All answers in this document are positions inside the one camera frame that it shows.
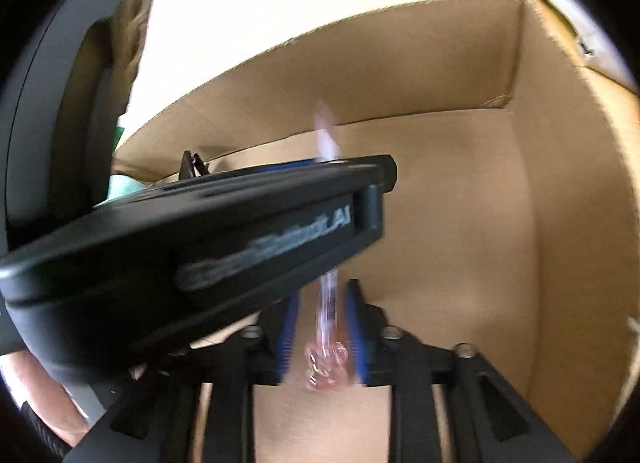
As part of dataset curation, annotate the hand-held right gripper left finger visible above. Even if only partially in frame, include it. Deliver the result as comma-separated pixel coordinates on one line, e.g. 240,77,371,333
65,293,302,463

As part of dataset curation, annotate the brown cardboard box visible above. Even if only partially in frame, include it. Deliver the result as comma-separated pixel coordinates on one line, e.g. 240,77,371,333
112,0,640,463

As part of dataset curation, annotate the pink translucent pen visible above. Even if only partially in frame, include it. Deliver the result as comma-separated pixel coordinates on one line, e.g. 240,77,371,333
302,100,351,391

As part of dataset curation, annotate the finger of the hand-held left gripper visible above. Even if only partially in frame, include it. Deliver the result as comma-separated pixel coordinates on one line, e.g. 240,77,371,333
179,150,209,179
280,155,399,242

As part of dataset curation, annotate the teal and grey plush toy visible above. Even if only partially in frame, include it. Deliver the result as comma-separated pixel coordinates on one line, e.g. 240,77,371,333
107,173,153,206

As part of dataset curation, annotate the person's left forearm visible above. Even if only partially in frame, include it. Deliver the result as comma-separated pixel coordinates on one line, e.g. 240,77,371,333
0,348,108,461

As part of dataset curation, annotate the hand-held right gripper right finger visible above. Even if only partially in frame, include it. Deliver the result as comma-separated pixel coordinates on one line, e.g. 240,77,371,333
345,279,581,463

